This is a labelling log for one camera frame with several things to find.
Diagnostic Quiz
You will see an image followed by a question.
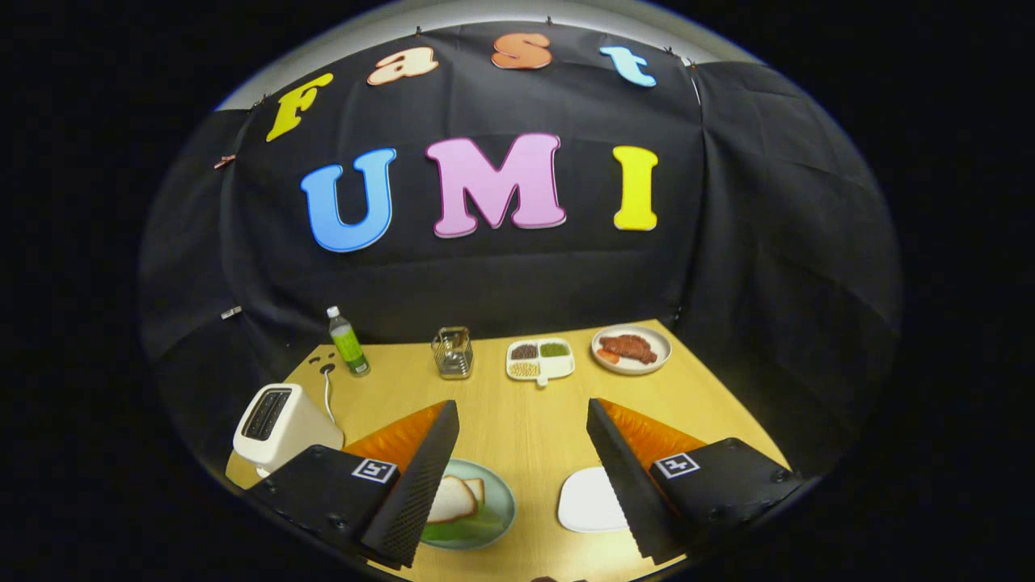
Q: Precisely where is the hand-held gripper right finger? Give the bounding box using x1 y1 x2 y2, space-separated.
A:
585 397 804 565

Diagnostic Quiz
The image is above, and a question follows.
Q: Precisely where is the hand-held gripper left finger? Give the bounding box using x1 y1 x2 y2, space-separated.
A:
243 399 461 569

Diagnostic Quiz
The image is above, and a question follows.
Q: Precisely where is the round-topped bread slice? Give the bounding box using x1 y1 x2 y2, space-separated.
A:
427 475 479 524

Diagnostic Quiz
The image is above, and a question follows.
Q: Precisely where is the green lettuce leaf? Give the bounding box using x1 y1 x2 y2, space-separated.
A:
420 503 506 544

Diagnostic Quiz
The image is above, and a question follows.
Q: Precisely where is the white square plate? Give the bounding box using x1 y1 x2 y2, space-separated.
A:
557 466 632 534

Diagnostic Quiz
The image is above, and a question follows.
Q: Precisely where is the light green round plate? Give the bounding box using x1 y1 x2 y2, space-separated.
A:
420 458 517 551

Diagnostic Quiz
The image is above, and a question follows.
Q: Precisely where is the white round plate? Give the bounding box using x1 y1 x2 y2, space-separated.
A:
591 324 673 376

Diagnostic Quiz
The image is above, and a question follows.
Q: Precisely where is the white toaster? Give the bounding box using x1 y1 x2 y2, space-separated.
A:
233 383 345 478

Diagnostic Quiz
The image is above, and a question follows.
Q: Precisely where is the white divided dish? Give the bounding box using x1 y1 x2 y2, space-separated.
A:
506 337 576 387

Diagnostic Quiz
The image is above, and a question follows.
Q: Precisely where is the brown meat steak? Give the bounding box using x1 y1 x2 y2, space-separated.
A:
600 334 658 365

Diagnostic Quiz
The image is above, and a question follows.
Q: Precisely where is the green label plastic bottle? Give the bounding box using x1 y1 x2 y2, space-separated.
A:
327 306 371 378

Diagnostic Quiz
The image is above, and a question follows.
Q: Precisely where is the black backdrop cloth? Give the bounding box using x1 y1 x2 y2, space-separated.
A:
137 20 902 478

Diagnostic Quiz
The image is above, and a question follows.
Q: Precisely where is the metal wire utensil holder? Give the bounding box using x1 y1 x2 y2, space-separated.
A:
430 326 475 381

